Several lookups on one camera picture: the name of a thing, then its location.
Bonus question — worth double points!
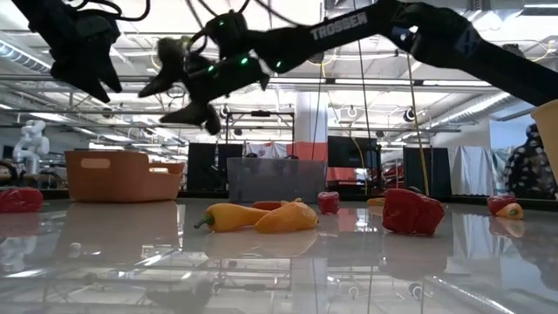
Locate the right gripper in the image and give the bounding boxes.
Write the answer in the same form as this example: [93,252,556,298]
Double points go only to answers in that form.
[138,37,271,136]

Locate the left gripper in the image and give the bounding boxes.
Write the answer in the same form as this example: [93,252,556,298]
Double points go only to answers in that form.
[50,15,125,105]

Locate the grey translucent plastic basket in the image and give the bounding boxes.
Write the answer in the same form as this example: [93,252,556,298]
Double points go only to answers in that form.
[226,157,328,205]

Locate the yellow-orange chili pepper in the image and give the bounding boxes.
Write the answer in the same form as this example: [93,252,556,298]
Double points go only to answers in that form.
[194,202,271,234]

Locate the red bell pepper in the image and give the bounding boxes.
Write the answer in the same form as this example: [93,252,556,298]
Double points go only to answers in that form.
[382,188,446,237]
[316,190,341,215]
[0,187,44,215]
[487,194,518,215]

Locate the orange chili pepper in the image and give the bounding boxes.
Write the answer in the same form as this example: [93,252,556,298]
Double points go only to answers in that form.
[495,202,525,221]
[254,198,320,235]

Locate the black upright panel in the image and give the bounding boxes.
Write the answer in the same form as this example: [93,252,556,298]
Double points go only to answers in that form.
[216,143,244,193]
[187,143,217,193]
[403,147,451,197]

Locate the white robot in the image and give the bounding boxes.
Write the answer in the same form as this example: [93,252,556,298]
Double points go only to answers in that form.
[11,119,51,175]

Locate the white printed cloth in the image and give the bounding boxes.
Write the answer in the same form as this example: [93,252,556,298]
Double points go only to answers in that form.
[244,142,288,160]

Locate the orange plastic basket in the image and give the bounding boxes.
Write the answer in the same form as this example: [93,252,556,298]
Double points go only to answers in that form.
[65,150,186,204]

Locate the white pillar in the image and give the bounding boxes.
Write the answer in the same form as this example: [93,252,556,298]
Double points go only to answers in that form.
[295,91,329,145]

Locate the red-orange panel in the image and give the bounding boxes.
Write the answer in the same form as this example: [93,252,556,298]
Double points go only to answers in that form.
[286,142,329,161]

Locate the black monitor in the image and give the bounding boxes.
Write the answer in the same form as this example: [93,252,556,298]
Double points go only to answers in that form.
[327,135,378,169]

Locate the white hanging cloth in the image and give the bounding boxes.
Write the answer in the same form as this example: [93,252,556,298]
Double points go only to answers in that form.
[448,146,496,197]

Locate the patterned hanging cloth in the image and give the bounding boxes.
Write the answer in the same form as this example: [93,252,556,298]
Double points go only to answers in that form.
[492,147,511,197]

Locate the person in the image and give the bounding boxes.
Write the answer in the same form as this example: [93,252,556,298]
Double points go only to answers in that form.
[504,123,558,201]

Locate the black frame stand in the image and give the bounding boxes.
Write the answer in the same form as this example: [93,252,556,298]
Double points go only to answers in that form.
[224,111,296,145]

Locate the black hanging cable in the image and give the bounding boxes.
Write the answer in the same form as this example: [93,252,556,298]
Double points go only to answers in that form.
[356,38,372,140]
[312,65,324,147]

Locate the yellow hanging cable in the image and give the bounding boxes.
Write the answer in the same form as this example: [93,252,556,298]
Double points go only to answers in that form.
[406,51,431,198]

